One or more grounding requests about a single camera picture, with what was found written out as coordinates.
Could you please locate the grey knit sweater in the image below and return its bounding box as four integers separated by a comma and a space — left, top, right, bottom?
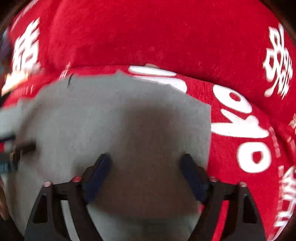
1, 72, 211, 240

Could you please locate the cream cloth at bedhead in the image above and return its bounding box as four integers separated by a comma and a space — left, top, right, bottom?
1, 70, 41, 96

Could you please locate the red printed bed blanket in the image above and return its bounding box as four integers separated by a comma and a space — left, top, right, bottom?
1, 66, 295, 240

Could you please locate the red printed pillow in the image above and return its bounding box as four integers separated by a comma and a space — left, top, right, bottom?
9, 1, 295, 121

